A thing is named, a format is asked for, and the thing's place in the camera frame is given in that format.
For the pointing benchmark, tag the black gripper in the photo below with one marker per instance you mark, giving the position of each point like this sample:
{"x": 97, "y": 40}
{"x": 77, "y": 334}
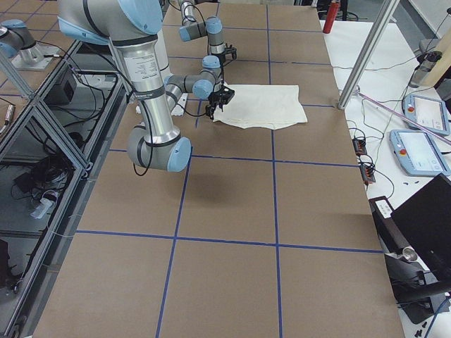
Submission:
{"x": 215, "y": 98}

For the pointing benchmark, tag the cream long-sleeve cat shirt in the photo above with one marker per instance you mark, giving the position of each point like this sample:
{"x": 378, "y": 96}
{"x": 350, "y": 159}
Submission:
{"x": 267, "y": 106}

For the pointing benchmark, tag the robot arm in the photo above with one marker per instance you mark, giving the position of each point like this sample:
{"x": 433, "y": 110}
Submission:
{"x": 133, "y": 32}
{"x": 194, "y": 25}

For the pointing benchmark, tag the red cylinder bottle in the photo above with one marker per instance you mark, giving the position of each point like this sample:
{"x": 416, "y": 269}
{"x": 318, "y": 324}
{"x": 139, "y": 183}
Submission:
{"x": 332, "y": 12}

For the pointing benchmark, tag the near teach pendant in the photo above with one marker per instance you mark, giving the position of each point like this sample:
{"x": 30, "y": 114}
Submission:
{"x": 417, "y": 153}

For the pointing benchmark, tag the teach pendant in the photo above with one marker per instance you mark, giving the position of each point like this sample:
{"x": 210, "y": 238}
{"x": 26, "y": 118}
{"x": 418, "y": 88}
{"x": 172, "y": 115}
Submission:
{"x": 426, "y": 112}
{"x": 417, "y": 153}

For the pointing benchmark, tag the far teach pendant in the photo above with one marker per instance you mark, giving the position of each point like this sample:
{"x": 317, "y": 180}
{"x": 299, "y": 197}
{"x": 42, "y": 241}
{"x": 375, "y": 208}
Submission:
{"x": 426, "y": 112}

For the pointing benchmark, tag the black monitor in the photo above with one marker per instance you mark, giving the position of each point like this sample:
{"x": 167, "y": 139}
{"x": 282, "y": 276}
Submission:
{"x": 416, "y": 236}

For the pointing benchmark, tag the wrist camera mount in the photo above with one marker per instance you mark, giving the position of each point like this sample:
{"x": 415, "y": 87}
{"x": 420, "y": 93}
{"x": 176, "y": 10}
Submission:
{"x": 225, "y": 96}
{"x": 230, "y": 51}

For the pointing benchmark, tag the aluminium frame post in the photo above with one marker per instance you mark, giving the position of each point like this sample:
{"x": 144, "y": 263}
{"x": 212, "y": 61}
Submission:
{"x": 377, "y": 29}

